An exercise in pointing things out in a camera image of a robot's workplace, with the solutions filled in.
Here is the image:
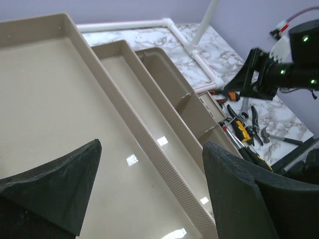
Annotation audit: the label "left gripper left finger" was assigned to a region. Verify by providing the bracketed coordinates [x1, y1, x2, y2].
[0, 139, 102, 239]

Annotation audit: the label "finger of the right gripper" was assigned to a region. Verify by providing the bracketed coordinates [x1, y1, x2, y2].
[223, 59, 252, 96]

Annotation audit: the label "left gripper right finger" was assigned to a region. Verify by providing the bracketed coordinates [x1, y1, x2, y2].
[202, 141, 319, 239]

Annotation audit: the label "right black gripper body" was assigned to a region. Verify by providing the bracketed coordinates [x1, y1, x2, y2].
[245, 48, 292, 100]

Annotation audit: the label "brown translucent tool box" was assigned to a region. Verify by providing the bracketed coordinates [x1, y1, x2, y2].
[0, 12, 242, 239]

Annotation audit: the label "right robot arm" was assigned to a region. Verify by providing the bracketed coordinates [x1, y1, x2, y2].
[224, 20, 319, 100]

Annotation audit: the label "silver combination wrench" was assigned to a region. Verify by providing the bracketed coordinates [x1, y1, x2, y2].
[239, 97, 249, 121]

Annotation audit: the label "black pruning shears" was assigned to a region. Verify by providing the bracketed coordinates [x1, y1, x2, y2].
[251, 106, 264, 146]

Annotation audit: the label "yellow black screwdriver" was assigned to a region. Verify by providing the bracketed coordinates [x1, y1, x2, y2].
[245, 146, 273, 172]

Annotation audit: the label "yellow short screwdriver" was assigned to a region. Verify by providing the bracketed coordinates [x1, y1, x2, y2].
[231, 119, 251, 142]

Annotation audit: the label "black long screwdriver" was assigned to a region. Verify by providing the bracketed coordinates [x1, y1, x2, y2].
[223, 126, 258, 164]

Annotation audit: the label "small black hammer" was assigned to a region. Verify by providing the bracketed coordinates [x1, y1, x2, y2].
[261, 127, 304, 146]

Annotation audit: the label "orange handled pliers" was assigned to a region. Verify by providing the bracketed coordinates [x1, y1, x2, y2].
[208, 90, 240, 103]

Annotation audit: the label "black metal base rail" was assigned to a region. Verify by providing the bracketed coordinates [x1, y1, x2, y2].
[272, 137, 319, 175]

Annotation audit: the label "white PVC pipe frame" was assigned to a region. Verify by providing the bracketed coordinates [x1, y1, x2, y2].
[77, 0, 224, 93]

